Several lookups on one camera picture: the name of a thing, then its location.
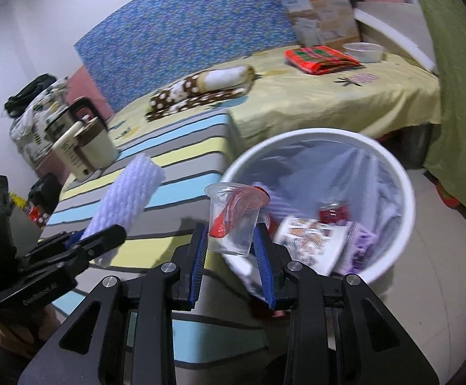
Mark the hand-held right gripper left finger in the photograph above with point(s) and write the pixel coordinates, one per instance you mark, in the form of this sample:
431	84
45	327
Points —
199	264

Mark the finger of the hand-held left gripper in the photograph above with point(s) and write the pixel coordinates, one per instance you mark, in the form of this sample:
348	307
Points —
54	238
100	238

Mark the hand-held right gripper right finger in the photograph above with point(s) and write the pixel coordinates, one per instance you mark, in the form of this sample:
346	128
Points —
263	268

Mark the clear plastic cup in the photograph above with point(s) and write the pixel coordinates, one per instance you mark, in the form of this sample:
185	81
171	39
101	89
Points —
233	240

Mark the printed paper cup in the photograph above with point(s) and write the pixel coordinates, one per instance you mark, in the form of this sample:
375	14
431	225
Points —
313	244

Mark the red drink can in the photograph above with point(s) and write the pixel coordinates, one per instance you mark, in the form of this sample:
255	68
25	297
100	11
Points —
333	213

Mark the small white printed carton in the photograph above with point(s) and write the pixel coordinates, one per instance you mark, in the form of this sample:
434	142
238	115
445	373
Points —
361	244

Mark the white plastic bin liner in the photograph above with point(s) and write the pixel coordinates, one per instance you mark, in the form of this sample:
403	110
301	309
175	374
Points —
337	168

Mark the white round waste bin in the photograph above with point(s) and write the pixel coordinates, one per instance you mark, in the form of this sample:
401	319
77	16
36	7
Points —
317	131

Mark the black bag with red patch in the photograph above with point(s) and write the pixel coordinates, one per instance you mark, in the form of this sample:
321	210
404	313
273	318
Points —
44	196

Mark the cream electric kettle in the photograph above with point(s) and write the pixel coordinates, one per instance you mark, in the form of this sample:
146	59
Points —
68	160

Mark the brown and cream tumbler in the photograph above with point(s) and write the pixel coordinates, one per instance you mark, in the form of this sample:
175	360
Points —
100	148

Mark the pineapple print bedding pile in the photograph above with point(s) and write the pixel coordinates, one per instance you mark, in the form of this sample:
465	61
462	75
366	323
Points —
28	128

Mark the striped tablecloth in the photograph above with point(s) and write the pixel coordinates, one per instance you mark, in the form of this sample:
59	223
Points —
169	144

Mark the brown polka dot blanket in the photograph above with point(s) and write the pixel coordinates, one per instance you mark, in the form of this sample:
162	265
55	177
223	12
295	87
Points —
177	92

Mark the yellow pineapple bed sheet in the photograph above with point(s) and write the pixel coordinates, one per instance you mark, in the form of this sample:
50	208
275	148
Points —
317	100

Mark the blue patterned mattress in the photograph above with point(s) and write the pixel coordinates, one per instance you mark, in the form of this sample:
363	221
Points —
177	36

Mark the red plaid cloth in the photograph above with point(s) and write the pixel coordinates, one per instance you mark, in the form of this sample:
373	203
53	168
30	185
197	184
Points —
321	60

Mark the clear plastic bowl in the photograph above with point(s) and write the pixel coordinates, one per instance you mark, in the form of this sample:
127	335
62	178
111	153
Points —
363	53

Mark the green curtain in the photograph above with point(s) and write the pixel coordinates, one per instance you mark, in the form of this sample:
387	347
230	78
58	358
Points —
457	108

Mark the printed cardboard box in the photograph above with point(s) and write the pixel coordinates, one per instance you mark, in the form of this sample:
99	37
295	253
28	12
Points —
321	12

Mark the white foam board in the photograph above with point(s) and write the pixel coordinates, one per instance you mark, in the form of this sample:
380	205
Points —
393	36

